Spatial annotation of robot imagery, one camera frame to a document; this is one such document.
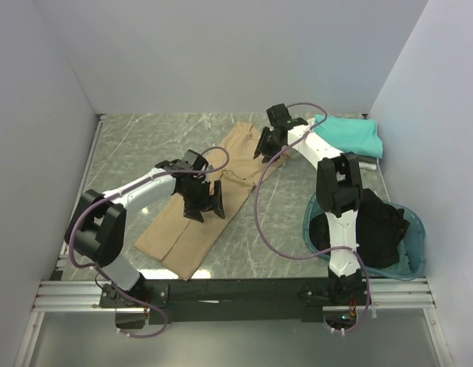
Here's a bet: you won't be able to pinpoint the beige t-shirt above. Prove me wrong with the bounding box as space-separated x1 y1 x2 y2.
135 122 266 280

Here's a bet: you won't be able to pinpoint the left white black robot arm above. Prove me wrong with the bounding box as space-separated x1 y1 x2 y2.
64 150 225 299

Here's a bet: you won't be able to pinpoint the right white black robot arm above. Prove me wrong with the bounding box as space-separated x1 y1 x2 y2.
253 103 367 302

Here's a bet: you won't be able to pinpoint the folded teal t-shirt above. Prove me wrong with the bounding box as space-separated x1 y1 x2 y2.
311 114 384 159

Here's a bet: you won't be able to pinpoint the folded dark grey t-shirt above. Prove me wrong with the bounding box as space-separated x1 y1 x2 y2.
357 155 378 164

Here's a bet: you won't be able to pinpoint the folded white t-shirt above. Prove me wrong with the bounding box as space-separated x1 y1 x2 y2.
306 117 378 171

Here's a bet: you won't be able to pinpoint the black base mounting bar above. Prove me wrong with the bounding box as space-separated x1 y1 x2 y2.
99 278 369 325

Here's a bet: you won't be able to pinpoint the black clothes in basket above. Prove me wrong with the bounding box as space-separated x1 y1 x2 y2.
305 188 409 269

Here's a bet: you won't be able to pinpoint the aluminium rail frame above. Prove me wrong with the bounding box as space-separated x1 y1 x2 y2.
29 114 439 313

